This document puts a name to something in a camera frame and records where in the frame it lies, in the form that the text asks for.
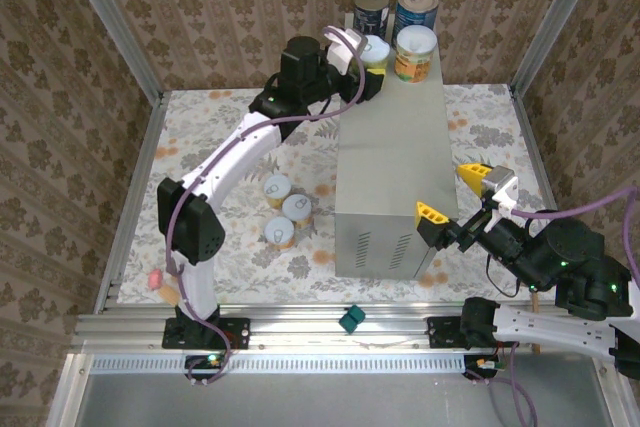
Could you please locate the green label white-lid can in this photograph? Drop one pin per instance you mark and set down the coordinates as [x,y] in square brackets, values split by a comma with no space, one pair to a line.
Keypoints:
[376,49]

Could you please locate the plastic-lidded yellow label can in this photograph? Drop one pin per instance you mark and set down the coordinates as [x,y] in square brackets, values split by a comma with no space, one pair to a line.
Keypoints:
[415,64]

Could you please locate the slim dark blue can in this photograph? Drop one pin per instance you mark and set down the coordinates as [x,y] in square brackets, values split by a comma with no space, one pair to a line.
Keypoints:
[370,14]

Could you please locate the large blue can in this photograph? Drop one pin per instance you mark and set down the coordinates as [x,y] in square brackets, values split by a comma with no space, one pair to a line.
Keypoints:
[417,9]

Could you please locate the yellow label white-lid can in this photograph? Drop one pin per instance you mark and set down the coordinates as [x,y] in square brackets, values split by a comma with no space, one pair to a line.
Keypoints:
[297,207]
[276,187]

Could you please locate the orange fruit label can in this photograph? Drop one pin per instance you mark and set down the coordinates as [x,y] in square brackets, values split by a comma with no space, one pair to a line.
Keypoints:
[280,232]

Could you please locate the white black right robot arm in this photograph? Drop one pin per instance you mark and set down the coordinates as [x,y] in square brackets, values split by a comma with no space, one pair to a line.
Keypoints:
[550,329]

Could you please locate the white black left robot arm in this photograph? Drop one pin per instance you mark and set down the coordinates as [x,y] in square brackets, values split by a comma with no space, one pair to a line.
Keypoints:
[235,152]

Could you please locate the small wooden mallet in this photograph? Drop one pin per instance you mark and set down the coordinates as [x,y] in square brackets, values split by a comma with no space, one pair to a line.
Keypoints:
[535,302]

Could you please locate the grey metal box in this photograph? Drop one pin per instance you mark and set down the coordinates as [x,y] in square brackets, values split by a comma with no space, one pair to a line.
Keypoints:
[395,147]

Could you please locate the small green block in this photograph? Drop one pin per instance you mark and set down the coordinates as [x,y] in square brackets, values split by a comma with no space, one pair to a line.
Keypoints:
[351,318]

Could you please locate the floral tablecloth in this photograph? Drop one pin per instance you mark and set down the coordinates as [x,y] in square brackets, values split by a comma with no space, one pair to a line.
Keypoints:
[260,287]

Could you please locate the grey metal lower sheet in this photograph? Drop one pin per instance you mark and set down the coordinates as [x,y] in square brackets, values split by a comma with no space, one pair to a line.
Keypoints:
[325,402]

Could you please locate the small pink toy piece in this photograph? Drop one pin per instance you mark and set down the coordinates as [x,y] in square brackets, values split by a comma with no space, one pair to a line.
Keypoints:
[156,278]

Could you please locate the small tan wooden block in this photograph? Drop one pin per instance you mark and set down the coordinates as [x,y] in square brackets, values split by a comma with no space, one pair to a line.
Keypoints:
[168,294]

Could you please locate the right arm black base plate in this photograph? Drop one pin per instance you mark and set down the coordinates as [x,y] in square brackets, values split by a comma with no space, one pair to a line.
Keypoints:
[440,332]

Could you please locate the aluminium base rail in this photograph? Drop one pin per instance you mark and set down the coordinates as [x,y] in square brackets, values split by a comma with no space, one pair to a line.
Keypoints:
[300,334]

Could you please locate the aluminium frame post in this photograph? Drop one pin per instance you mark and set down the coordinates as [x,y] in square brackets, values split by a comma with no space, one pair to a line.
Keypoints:
[557,17]
[112,17]

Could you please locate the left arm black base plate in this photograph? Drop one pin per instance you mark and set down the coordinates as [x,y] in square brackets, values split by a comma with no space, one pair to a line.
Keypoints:
[240,332]

